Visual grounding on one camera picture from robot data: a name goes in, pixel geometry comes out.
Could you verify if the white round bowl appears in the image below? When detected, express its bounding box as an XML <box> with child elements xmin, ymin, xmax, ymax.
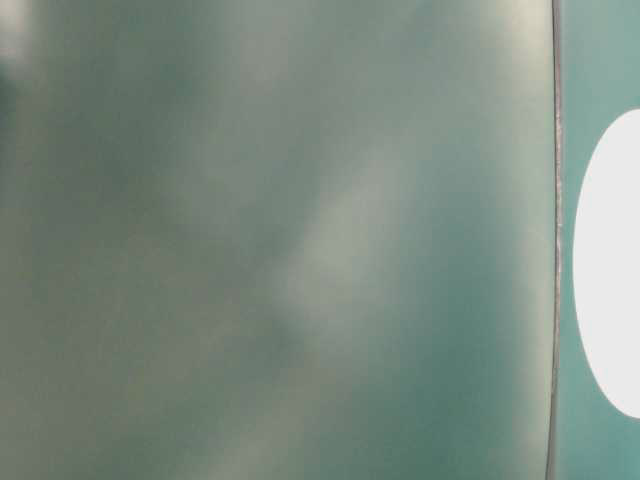
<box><xmin>572</xmin><ymin>110</ymin><xmax>639</xmax><ymax>418</ymax></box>

